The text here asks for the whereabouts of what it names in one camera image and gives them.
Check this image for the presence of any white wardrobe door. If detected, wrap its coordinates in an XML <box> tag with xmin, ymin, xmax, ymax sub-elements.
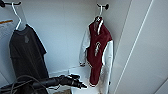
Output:
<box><xmin>108</xmin><ymin>0</ymin><xmax>168</xmax><ymax>94</ymax></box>

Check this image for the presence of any brown basket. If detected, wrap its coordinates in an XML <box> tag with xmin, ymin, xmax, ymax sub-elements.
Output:
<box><xmin>59</xmin><ymin>88</ymin><xmax>73</xmax><ymax>94</ymax></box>

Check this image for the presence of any red white varsity jacket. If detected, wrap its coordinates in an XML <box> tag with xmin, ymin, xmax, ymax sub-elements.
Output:
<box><xmin>78</xmin><ymin>16</ymin><xmax>115</xmax><ymax>89</ymax></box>

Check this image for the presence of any white wardrobe carcass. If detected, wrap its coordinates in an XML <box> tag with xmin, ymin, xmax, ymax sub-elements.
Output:
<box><xmin>0</xmin><ymin>0</ymin><xmax>168</xmax><ymax>94</ymax></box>

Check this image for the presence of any black t-shirt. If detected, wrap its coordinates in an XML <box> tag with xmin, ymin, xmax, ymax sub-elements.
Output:
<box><xmin>7</xmin><ymin>23</ymin><xmax>51</xmax><ymax>86</ymax></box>

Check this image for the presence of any white hanger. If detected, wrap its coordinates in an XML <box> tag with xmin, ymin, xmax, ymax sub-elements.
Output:
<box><xmin>10</xmin><ymin>1</ymin><xmax>28</xmax><ymax>32</ymax></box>
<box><xmin>93</xmin><ymin>6</ymin><xmax>105</xmax><ymax>36</ymax></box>

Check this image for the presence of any black wardrobe hook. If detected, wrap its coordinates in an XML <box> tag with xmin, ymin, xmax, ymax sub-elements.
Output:
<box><xmin>0</xmin><ymin>0</ymin><xmax>22</xmax><ymax>8</ymax></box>
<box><xmin>96</xmin><ymin>2</ymin><xmax>110</xmax><ymax>10</ymax></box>

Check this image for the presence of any white paper notice red print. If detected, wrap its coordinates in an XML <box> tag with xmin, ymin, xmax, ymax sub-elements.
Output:
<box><xmin>0</xmin><ymin>22</ymin><xmax>14</xmax><ymax>43</ymax></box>

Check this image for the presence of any orange label strip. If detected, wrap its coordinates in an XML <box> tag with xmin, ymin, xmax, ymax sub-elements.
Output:
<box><xmin>0</xmin><ymin>18</ymin><xmax>15</xmax><ymax>25</ymax></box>

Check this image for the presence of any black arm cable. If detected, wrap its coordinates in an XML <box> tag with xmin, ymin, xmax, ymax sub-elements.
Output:
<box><xmin>9</xmin><ymin>74</ymin><xmax>63</xmax><ymax>94</ymax></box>

